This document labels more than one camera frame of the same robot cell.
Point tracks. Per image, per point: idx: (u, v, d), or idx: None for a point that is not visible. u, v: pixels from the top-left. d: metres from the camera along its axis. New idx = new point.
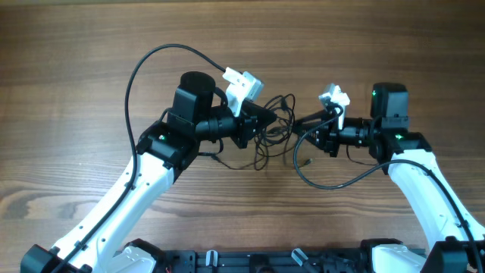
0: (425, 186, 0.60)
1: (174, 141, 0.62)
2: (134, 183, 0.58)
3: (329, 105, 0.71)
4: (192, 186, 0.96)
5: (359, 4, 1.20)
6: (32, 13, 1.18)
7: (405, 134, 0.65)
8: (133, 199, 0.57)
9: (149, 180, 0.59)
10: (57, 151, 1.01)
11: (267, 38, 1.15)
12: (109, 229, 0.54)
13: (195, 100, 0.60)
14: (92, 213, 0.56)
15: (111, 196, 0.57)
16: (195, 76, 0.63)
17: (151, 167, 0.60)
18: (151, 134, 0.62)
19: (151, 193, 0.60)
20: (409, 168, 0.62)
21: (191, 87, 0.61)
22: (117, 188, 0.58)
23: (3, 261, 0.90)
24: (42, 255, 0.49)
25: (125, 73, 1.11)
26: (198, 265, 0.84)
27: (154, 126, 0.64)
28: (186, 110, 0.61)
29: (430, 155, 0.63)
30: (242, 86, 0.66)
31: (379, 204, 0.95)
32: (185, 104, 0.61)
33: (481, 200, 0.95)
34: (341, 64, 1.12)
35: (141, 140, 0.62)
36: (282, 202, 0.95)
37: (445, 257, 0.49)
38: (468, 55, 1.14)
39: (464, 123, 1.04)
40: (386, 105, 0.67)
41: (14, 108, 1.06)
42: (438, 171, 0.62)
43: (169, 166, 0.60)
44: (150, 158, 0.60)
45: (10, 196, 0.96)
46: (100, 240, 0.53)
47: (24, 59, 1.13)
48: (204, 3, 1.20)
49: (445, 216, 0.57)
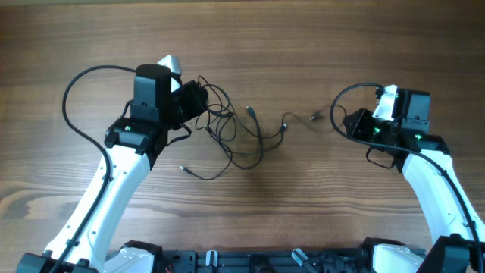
0: (437, 184, 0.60)
1: (142, 129, 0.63)
2: (111, 175, 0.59)
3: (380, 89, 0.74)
4: (192, 186, 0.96)
5: (360, 4, 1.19)
6: (32, 14, 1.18)
7: (424, 135, 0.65)
8: (114, 189, 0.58)
9: (125, 168, 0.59)
10: (57, 151, 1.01)
11: (267, 38, 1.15)
12: (97, 221, 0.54)
13: (155, 83, 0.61)
14: (76, 210, 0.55)
15: (91, 190, 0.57)
16: (147, 65, 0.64)
17: (124, 158, 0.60)
18: (117, 127, 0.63)
19: (129, 181, 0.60)
20: (423, 166, 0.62)
21: (147, 73, 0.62)
22: (95, 182, 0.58)
23: (3, 261, 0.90)
24: (36, 260, 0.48)
25: (125, 73, 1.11)
26: (198, 265, 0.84)
27: (117, 120, 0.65)
28: (148, 96, 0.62)
29: (446, 156, 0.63)
30: (166, 64, 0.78)
31: (380, 204, 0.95)
32: (145, 90, 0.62)
33: (481, 200, 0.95)
34: (341, 64, 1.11)
35: (108, 134, 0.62)
36: (281, 202, 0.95)
37: (447, 252, 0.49)
38: (468, 55, 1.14)
39: (464, 122, 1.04)
40: (408, 105, 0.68)
41: (15, 108, 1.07)
42: (452, 172, 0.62)
43: (141, 152, 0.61)
44: (120, 149, 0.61)
45: (10, 196, 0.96)
46: (90, 233, 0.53)
47: (24, 59, 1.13)
48: (204, 3, 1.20)
49: (453, 215, 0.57)
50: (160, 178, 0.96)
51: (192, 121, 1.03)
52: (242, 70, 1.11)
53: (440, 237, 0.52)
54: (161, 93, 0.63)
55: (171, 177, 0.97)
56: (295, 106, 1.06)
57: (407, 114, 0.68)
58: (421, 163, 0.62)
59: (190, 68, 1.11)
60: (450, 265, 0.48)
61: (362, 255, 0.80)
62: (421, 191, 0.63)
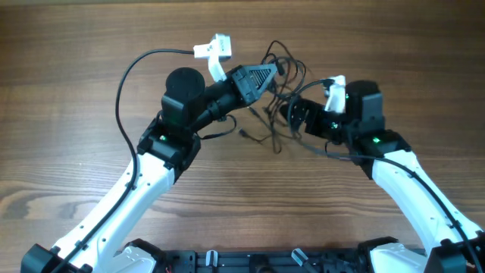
0: (409, 189, 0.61)
1: (173, 142, 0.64)
2: (135, 183, 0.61)
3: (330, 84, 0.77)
4: (192, 186, 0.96)
5: (360, 4, 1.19)
6: (32, 13, 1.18)
7: (383, 137, 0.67)
8: (134, 198, 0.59)
9: (149, 180, 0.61)
10: (57, 151, 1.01)
11: (267, 38, 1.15)
12: (109, 229, 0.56)
13: (184, 108, 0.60)
14: (92, 213, 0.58)
15: (112, 196, 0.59)
16: (182, 76, 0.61)
17: (151, 169, 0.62)
18: (152, 135, 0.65)
19: (150, 193, 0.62)
20: (392, 172, 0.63)
21: (176, 94, 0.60)
22: (117, 188, 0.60)
23: (3, 261, 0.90)
24: (43, 255, 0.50)
25: (125, 73, 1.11)
26: (198, 265, 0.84)
27: (154, 122, 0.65)
28: (177, 116, 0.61)
29: (409, 154, 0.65)
30: (211, 48, 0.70)
31: (380, 204, 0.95)
32: (175, 111, 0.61)
33: (480, 200, 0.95)
34: (341, 64, 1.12)
35: (143, 139, 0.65)
36: (282, 202, 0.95)
37: (445, 264, 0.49)
38: (468, 55, 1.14)
39: (464, 123, 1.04)
40: (362, 108, 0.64)
41: (14, 108, 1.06)
42: (420, 171, 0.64)
43: (169, 167, 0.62)
44: (150, 159, 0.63)
45: (10, 196, 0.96)
46: (100, 240, 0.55)
47: (24, 59, 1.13)
48: (204, 3, 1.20)
49: (436, 219, 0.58)
50: None
51: None
52: None
53: (435, 248, 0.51)
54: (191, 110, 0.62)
55: None
56: None
57: (361, 115, 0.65)
58: (391, 170, 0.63)
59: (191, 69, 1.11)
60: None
61: (361, 262, 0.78)
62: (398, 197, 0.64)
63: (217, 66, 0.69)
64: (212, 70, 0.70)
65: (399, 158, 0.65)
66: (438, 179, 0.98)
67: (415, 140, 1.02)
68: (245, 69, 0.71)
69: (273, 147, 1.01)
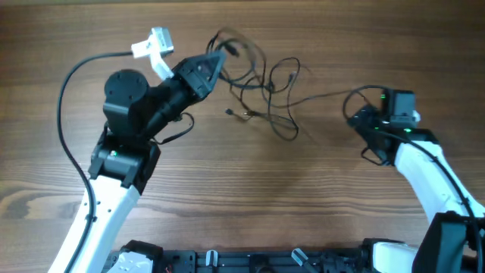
0: (428, 170, 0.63)
1: (126, 154, 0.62)
2: (95, 214, 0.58)
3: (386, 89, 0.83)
4: (192, 186, 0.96)
5: (360, 4, 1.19)
6: (32, 13, 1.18)
7: (414, 130, 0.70)
8: (97, 229, 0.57)
9: (111, 207, 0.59)
10: (57, 151, 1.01)
11: (267, 38, 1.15)
12: (80, 268, 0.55)
13: (128, 114, 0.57)
14: (61, 255, 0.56)
15: (73, 233, 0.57)
16: (122, 80, 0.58)
17: (109, 195, 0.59)
18: (102, 152, 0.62)
19: (116, 218, 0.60)
20: (416, 153, 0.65)
21: (116, 100, 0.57)
22: (78, 222, 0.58)
23: (3, 260, 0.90)
24: None
25: None
26: (198, 265, 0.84)
27: (104, 139, 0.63)
28: (123, 123, 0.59)
29: (436, 146, 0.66)
30: (151, 45, 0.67)
31: (380, 204, 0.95)
32: (118, 118, 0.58)
33: (481, 200, 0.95)
34: (341, 64, 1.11)
35: (95, 156, 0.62)
36: (282, 203, 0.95)
37: (442, 224, 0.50)
38: (468, 55, 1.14)
39: (464, 123, 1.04)
40: (395, 105, 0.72)
41: (14, 108, 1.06)
42: (443, 159, 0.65)
43: (126, 186, 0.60)
44: (104, 180, 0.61)
45: (10, 196, 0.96)
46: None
47: (24, 59, 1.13)
48: (204, 3, 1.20)
49: (447, 196, 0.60)
50: (160, 178, 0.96)
51: (192, 121, 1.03)
52: None
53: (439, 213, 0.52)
54: (137, 114, 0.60)
55: (171, 177, 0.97)
56: (296, 105, 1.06)
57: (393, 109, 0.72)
58: (414, 151, 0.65)
59: None
60: (449, 240, 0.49)
61: (362, 256, 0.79)
62: (414, 176, 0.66)
63: (161, 64, 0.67)
64: (158, 69, 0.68)
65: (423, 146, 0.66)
66: None
67: None
68: (195, 61, 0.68)
69: (272, 146, 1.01)
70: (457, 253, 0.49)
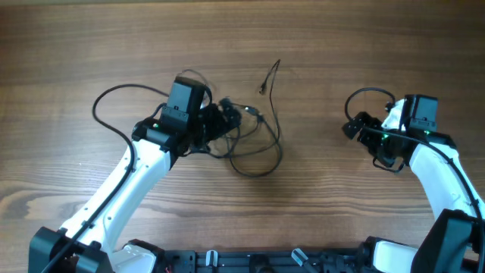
0: (442, 171, 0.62)
1: (167, 130, 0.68)
2: (134, 167, 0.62)
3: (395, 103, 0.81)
4: (192, 186, 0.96)
5: (360, 4, 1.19)
6: (32, 13, 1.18)
7: (433, 132, 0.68)
8: (134, 181, 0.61)
9: (148, 163, 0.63)
10: (57, 151, 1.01)
11: (267, 38, 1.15)
12: (114, 208, 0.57)
13: (192, 91, 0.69)
14: (98, 194, 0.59)
15: (113, 178, 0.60)
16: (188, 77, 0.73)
17: (148, 152, 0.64)
18: (146, 124, 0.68)
19: (148, 176, 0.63)
20: (431, 153, 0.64)
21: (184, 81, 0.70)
22: (117, 171, 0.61)
23: (3, 260, 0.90)
24: (51, 236, 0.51)
25: (125, 73, 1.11)
26: (198, 265, 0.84)
27: (147, 119, 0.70)
28: (182, 99, 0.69)
29: (453, 151, 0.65)
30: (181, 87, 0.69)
31: (379, 204, 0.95)
32: (182, 94, 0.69)
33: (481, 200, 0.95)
34: (341, 64, 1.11)
35: (139, 130, 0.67)
36: (282, 203, 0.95)
37: (449, 222, 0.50)
38: (468, 55, 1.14)
39: (464, 123, 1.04)
40: (417, 108, 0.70)
41: (14, 108, 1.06)
42: (458, 163, 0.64)
43: (164, 149, 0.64)
44: (145, 145, 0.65)
45: (10, 196, 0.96)
46: (106, 218, 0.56)
47: (24, 59, 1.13)
48: (204, 2, 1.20)
49: (457, 195, 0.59)
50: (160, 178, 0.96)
51: None
52: (242, 70, 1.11)
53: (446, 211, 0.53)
54: (192, 99, 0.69)
55: (171, 177, 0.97)
56: (296, 106, 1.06)
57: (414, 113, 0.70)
58: (427, 152, 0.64)
59: (191, 69, 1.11)
60: (452, 236, 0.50)
61: (363, 253, 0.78)
62: (427, 175, 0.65)
63: None
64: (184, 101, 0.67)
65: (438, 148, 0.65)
66: None
67: None
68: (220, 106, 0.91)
69: (270, 147, 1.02)
70: (458, 251, 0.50)
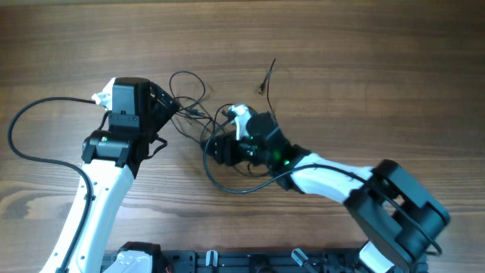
0: (320, 176, 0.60)
1: (119, 136, 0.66)
2: (92, 194, 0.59)
3: (230, 113, 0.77)
4: (192, 186, 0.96)
5: (360, 4, 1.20)
6: (32, 14, 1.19)
7: (291, 157, 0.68)
8: (98, 208, 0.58)
9: (107, 185, 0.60)
10: (57, 151, 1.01)
11: (267, 38, 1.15)
12: (85, 244, 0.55)
13: (132, 90, 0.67)
14: (63, 236, 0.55)
15: (73, 214, 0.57)
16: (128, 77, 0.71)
17: (104, 174, 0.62)
18: (93, 139, 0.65)
19: (113, 197, 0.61)
20: (303, 174, 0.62)
21: (125, 81, 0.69)
22: (77, 202, 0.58)
23: (3, 261, 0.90)
24: None
25: (125, 73, 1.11)
26: (198, 265, 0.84)
27: (94, 131, 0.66)
28: (126, 101, 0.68)
29: (313, 155, 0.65)
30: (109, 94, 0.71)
31: None
32: (123, 95, 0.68)
33: (481, 200, 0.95)
34: (341, 64, 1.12)
35: (86, 147, 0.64)
36: (282, 202, 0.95)
37: (359, 211, 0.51)
38: (468, 55, 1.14)
39: (464, 123, 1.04)
40: (267, 139, 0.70)
41: (15, 108, 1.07)
42: (323, 160, 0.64)
43: (121, 164, 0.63)
44: (100, 164, 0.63)
45: (10, 196, 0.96)
46: (79, 258, 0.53)
47: (24, 59, 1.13)
48: (204, 3, 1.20)
49: (342, 183, 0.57)
50: (159, 178, 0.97)
51: (192, 121, 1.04)
52: (242, 70, 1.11)
53: (345, 201, 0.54)
54: (138, 98, 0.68)
55: (170, 177, 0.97)
56: (296, 105, 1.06)
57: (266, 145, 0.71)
58: (301, 172, 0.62)
59: (191, 69, 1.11)
60: (374, 217, 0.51)
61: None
62: (317, 189, 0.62)
63: (107, 94, 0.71)
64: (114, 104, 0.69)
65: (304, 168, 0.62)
66: (439, 178, 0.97)
67: (415, 140, 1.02)
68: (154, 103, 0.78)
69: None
70: (386, 218, 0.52)
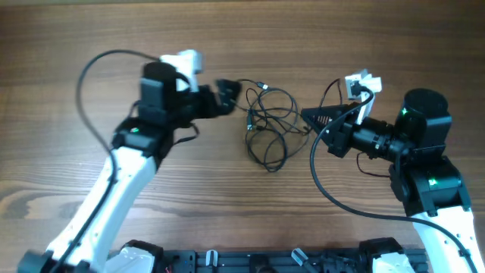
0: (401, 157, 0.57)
1: (148, 131, 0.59)
2: (117, 177, 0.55)
3: (355, 86, 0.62)
4: (192, 186, 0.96)
5: (359, 4, 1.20)
6: (32, 14, 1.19)
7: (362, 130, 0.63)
8: (120, 190, 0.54)
9: (132, 171, 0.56)
10: (57, 151, 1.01)
11: (267, 38, 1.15)
12: (100, 224, 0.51)
13: (160, 86, 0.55)
14: (80, 211, 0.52)
15: (95, 192, 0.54)
16: (158, 64, 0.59)
17: (132, 160, 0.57)
18: (124, 128, 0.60)
19: (135, 183, 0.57)
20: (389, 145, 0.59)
21: (154, 73, 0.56)
22: (100, 183, 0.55)
23: (3, 261, 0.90)
24: (35, 262, 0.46)
25: (125, 73, 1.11)
26: (198, 265, 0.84)
27: (124, 120, 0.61)
28: (153, 97, 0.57)
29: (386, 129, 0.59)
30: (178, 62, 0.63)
31: (380, 204, 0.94)
32: (151, 92, 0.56)
33: (481, 200, 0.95)
34: (341, 64, 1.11)
35: (114, 136, 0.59)
36: (282, 203, 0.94)
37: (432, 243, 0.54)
38: (468, 55, 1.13)
39: (464, 123, 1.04)
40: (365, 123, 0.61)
41: (14, 108, 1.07)
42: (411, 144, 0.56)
43: (146, 155, 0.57)
44: (125, 153, 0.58)
45: (10, 195, 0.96)
46: (92, 236, 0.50)
47: (24, 58, 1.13)
48: (204, 3, 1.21)
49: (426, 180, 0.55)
50: (159, 178, 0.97)
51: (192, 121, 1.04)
52: (242, 70, 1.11)
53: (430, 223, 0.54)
54: (166, 95, 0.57)
55: (171, 177, 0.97)
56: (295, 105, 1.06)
57: (356, 117, 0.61)
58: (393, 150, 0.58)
59: None
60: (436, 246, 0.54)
61: (361, 261, 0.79)
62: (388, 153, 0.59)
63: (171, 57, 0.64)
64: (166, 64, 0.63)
65: (430, 101, 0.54)
66: None
67: None
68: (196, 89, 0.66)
69: (270, 145, 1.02)
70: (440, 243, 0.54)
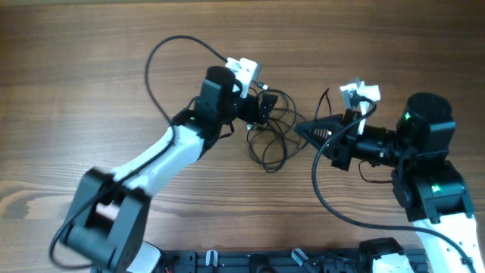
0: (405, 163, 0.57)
1: (201, 123, 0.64)
2: (176, 141, 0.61)
3: (353, 97, 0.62)
4: (192, 186, 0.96)
5: (360, 4, 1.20)
6: (32, 14, 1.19)
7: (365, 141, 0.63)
8: (175, 152, 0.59)
9: (186, 142, 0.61)
10: (57, 151, 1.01)
11: (267, 38, 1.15)
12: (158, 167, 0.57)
13: (219, 89, 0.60)
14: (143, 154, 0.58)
15: (155, 146, 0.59)
16: (220, 70, 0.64)
17: (185, 134, 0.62)
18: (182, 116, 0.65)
19: (188, 153, 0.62)
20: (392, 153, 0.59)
21: (215, 77, 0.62)
22: (160, 142, 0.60)
23: (3, 261, 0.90)
24: (101, 175, 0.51)
25: (125, 73, 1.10)
26: (198, 265, 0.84)
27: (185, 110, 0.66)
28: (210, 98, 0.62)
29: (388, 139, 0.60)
30: (248, 71, 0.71)
31: (380, 204, 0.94)
32: (210, 93, 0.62)
33: (481, 200, 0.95)
34: (341, 64, 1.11)
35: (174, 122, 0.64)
36: (282, 203, 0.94)
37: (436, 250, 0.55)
38: (468, 55, 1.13)
39: (464, 123, 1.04)
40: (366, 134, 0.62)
41: (14, 108, 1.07)
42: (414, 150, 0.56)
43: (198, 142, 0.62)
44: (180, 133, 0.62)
45: (10, 195, 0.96)
46: (149, 173, 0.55)
47: (24, 58, 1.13)
48: (204, 3, 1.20)
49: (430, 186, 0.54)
50: None
51: None
52: None
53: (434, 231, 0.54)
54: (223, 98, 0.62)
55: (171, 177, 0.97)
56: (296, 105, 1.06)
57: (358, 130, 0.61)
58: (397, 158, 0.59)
59: (191, 69, 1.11)
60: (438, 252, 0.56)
61: (361, 260, 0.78)
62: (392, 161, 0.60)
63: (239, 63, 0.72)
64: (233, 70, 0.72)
65: (433, 106, 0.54)
66: None
67: None
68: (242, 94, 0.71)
69: (270, 145, 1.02)
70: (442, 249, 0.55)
